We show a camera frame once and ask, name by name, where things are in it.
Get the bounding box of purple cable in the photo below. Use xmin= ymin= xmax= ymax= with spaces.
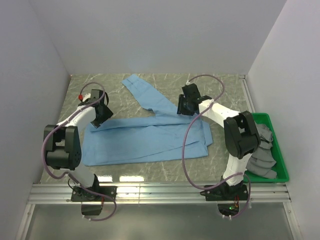
xmin=41 ymin=81 xmax=118 ymax=222
xmin=181 ymin=74 xmax=252 ymax=222

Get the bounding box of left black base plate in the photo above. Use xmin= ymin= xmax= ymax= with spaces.
xmin=68 ymin=176 xmax=117 ymax=202

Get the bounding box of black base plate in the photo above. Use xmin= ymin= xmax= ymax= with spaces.
xmin=200 ymin=182 xmax=249 ymax=202
xmin=68 ymin=176 xmax=117 ymax=202

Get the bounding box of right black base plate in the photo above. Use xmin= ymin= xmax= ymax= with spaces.
xmin=200 ymin=182 xmax=249 ymax=202

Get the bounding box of green plastic bin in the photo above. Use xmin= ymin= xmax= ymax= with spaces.
xmin=245 ymin=113 xmax=290 ymax=183

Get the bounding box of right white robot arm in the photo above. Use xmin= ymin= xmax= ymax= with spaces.
xmin=177 ymin=83 xmax=261 ymax=200

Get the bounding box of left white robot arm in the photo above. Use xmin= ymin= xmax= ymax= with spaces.
xmin=41 ymin=89 xmax=113 ymax=201

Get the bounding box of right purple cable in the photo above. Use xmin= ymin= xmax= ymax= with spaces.
xmin=181 ymin=74 xmax=252 ymax=222

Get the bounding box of aluminium mounting rail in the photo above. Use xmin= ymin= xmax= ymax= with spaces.
xmin=14 ymin=181 xmax=303 ymax=240

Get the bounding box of light blue long sleeve shirt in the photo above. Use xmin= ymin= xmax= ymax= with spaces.
xmin=81 ymin=74 xmax=213 ymax=166

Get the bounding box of grey long sleeve shirt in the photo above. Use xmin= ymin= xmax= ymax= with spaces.
xmin=246 ymin=123 xmax=277 ymax=179

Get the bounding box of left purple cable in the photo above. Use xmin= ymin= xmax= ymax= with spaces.
xmin=41 ymin=81 xmax=118 ymax=222

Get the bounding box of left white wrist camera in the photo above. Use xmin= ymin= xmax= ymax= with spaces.
xmin=78 ymin=93 xmax=91 ymax=103

